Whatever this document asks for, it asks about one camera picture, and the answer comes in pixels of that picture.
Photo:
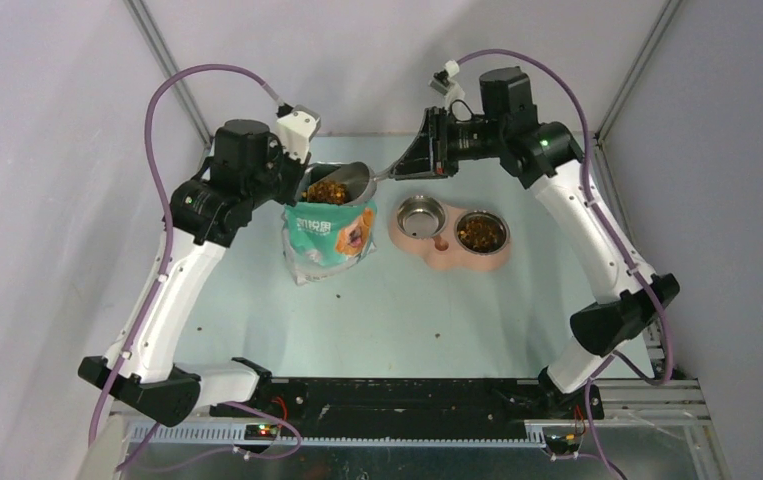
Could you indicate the steel bowl right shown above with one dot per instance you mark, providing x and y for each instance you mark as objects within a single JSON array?
[{"x": 489, "y": 214}]

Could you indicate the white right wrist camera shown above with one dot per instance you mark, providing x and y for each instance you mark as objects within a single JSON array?
[{"x": 444, "y": 82}]

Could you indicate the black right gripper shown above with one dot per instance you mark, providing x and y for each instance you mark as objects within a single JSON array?
[{"x": 430, "y": 155}]

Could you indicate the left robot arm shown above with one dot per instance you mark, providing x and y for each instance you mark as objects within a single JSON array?
[{"x": 250, "y": 165}]

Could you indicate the pink double bowl stand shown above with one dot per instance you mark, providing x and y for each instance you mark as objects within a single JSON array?
[{"x": 443, "y": 252}]

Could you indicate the metal food scoop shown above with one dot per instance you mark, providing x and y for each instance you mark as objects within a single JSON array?
[{"x": 340, "y": 184}]

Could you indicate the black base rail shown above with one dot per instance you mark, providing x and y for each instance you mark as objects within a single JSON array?
[{"x": 420, "y": 409}]

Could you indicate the steel bowl left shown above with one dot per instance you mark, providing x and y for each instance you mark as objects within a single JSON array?
[{"x": 421, "y": 217}]

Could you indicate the green pet food bag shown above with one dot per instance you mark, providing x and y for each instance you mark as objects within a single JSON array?
[{"x": 321, "y": 240}]

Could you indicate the kibble in right bowl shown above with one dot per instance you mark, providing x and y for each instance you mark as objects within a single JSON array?
[{"x": 481, "y": 234}]

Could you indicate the steel bowl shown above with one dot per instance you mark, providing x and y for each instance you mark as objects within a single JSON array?
[
  {"x": 489, "y": 214},
  {"x": 421, "y": 217}
]

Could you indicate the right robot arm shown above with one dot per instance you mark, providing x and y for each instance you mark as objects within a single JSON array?
[{"x": 549, "y": 163}]

